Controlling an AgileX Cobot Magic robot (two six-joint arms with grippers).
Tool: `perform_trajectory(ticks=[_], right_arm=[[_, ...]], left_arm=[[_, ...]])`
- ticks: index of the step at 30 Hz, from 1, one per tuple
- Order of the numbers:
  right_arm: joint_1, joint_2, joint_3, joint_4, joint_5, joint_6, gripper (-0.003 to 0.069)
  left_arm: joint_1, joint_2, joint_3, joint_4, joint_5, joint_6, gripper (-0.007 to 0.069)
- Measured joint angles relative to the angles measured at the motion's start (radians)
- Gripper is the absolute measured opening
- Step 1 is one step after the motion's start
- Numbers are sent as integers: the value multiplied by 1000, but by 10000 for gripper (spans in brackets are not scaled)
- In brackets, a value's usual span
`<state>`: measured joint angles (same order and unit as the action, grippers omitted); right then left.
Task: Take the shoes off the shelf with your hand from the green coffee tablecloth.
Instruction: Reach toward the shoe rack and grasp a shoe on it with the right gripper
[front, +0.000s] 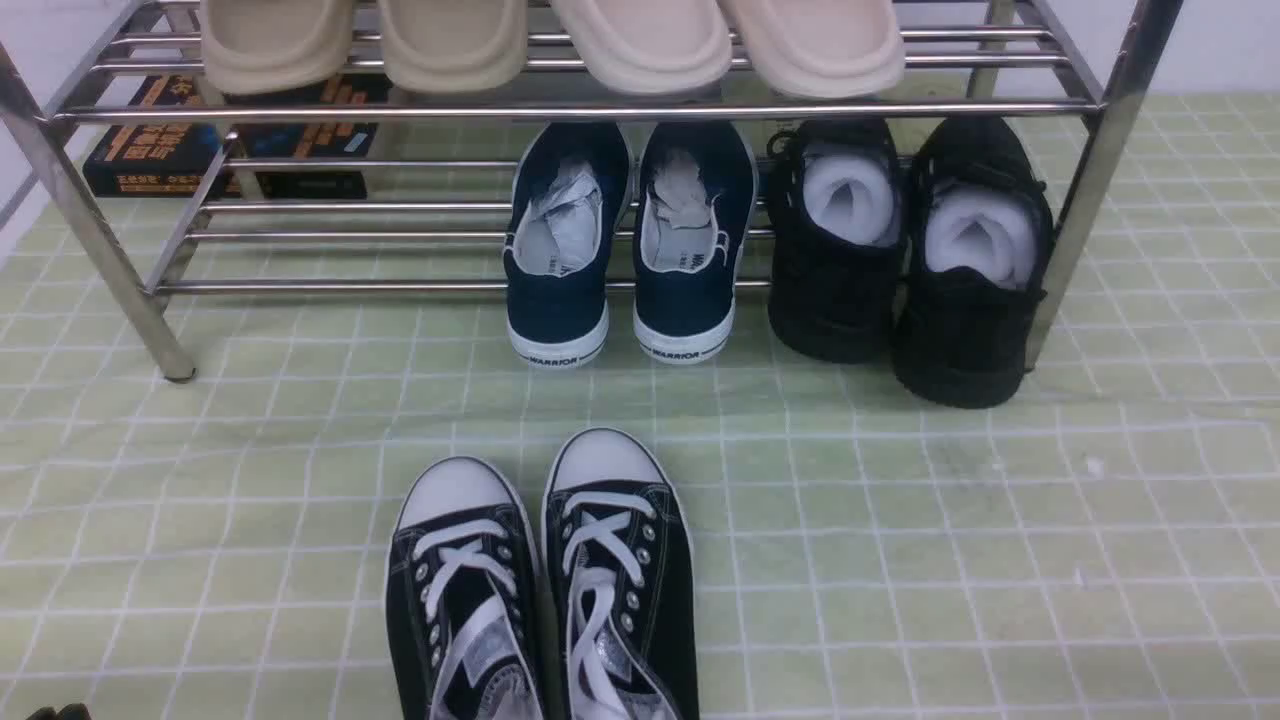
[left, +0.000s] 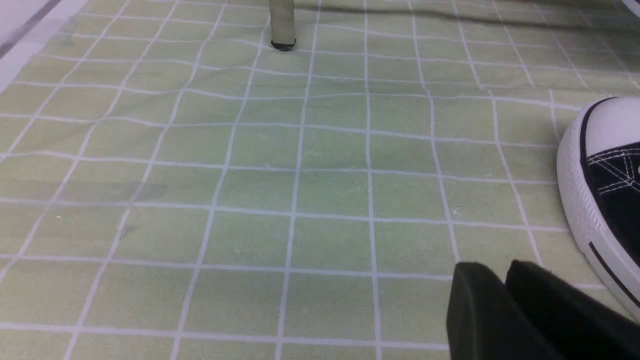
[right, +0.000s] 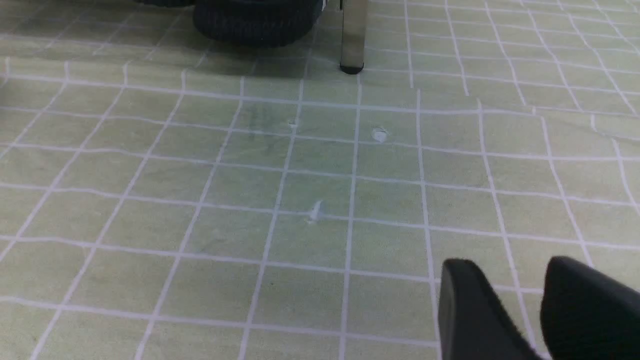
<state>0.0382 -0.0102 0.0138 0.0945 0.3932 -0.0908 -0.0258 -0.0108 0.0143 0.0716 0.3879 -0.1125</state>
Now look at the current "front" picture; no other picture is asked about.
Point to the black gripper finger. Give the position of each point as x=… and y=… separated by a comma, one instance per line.
x=77, y=711

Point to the navy slip-on shoe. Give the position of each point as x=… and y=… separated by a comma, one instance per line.
x=570, y=192
x=695, y=204

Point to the silver metal shoe rack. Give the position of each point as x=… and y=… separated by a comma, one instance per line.
x=1022, y=63

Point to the green checkered tablecloth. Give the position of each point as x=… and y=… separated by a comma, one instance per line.
x=1103, y=547

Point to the black canvas sneaker left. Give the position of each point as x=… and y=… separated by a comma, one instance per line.
x=461, y=597

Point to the black canvas sneaker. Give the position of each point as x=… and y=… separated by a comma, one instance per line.
x=461, y=597
x=617, y=553

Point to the black canvas sneaker right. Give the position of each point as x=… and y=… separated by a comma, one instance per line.
x=617, y=553

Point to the black orange book left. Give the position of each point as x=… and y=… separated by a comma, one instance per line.
x=158, y=161

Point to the black blue book right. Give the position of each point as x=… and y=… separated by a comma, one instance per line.
x=328, y=140

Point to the beige slipper far left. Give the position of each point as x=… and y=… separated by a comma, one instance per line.
x=258, y=47

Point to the beige slipper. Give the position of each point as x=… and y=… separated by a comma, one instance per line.
x=258, y=47
x=453, y=47

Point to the cream slipper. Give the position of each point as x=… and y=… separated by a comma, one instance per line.
x=649, y=47
x=821, y=49

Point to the black knit sneaker left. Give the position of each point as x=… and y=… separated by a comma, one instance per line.
x=834, y=197

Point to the black knit sneaker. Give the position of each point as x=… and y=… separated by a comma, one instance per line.
x=980, y=234
x=834, y=197

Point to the cream slipper far right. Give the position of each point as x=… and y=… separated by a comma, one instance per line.
x=821, y=49

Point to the black knit sneaker right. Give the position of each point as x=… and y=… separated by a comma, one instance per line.
x=980, y=234

